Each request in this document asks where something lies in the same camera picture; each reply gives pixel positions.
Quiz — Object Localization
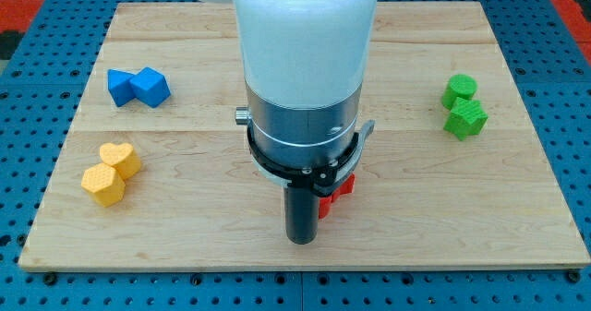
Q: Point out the blue cube block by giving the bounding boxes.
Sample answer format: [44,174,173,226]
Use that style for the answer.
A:
[129,67,171,108]

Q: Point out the black clamp ring with lever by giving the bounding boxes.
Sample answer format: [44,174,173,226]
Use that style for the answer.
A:
[245,119,376,198]

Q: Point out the green cylinder block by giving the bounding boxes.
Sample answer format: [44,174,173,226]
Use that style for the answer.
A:
[440,74,477,110]

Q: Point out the red block behind pointer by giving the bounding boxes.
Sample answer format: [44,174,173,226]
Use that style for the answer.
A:
[318,197,332,220]

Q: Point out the blue triangular block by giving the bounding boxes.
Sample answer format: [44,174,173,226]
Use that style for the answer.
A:
[107,69,136,107]

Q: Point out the yellow heart block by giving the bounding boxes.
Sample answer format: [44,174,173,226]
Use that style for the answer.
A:
[99,143,142,180]

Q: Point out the red star block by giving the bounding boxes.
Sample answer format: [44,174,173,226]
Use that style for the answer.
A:
[331,173,356,203]

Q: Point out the green star block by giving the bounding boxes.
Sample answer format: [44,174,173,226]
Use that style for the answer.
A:
[443,98,488,141]

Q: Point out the light wooden board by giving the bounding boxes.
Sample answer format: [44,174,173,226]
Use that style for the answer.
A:
[19,2,590,272]

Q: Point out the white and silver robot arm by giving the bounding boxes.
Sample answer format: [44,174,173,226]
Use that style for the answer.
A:
[199,0,377,168]

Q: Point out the yellow hexagon block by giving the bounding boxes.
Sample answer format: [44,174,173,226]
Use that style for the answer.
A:
[81,163,126,207]

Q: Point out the black cylindrical pointer tool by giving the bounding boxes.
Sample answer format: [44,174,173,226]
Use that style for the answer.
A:
[283,186,320,245]

